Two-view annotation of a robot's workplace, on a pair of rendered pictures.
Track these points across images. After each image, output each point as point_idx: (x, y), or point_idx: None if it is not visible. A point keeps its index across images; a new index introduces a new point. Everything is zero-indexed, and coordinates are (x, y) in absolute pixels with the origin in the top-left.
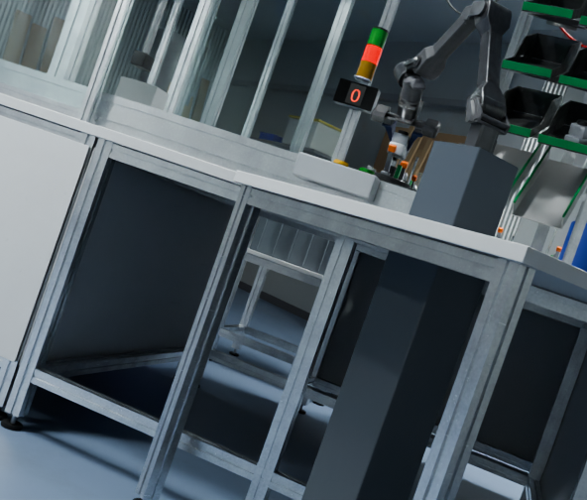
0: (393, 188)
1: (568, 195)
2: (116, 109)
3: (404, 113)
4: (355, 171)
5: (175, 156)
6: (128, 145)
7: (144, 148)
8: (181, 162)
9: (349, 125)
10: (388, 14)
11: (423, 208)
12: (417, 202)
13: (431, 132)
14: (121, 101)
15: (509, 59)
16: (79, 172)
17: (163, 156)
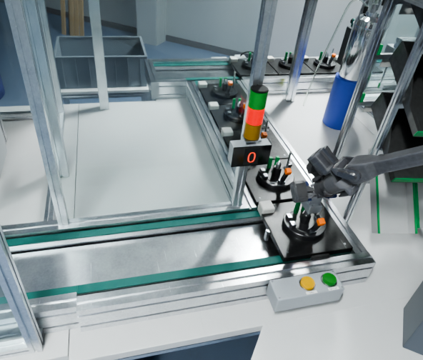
0: (343, 269)
1: None
2: (59, 317)
3: (327, 196)
4: (328, 292)
5: (164, 346)
6: (112, 359)
7: (130, 354)
8: (173, 346)
9: (243, 168)
10: (260, 65)
11: None
12: (416, 340)
13: (348, 195)
14: (61, 311)
15: (414, 118)
16: None
17: (152, 351)
